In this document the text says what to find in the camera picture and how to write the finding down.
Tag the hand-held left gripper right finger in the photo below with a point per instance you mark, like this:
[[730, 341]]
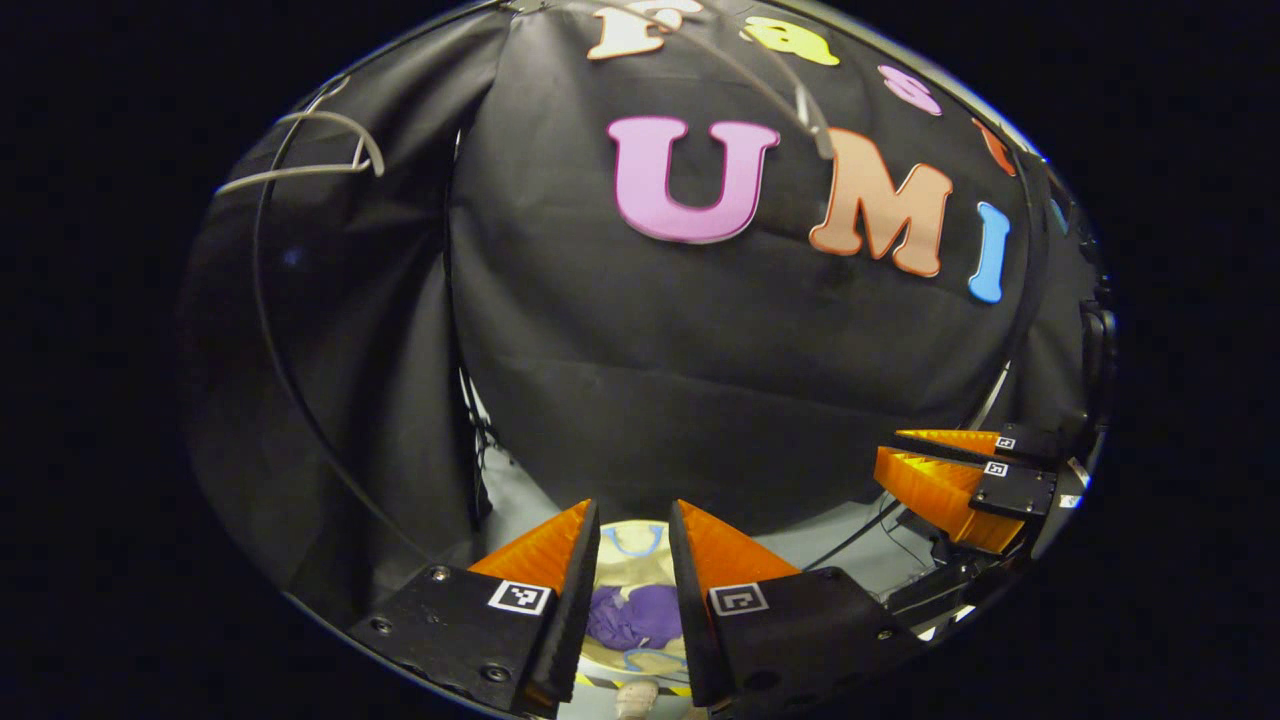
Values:
[[690, 620]]

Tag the black backdrop cloth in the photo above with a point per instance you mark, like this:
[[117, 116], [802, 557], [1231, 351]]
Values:
[[700, 350]]

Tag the purple ribbed garment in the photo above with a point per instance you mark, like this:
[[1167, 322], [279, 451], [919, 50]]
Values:
[[650, 610]]

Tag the white plastic clothes hanger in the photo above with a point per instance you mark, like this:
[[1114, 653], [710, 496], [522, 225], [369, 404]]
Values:
[[300, 172]]

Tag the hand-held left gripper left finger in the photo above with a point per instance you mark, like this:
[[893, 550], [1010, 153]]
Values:
[[570, 620]]

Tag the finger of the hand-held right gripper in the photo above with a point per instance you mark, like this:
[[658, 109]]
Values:
[[1035, 445], [1010, 490]]

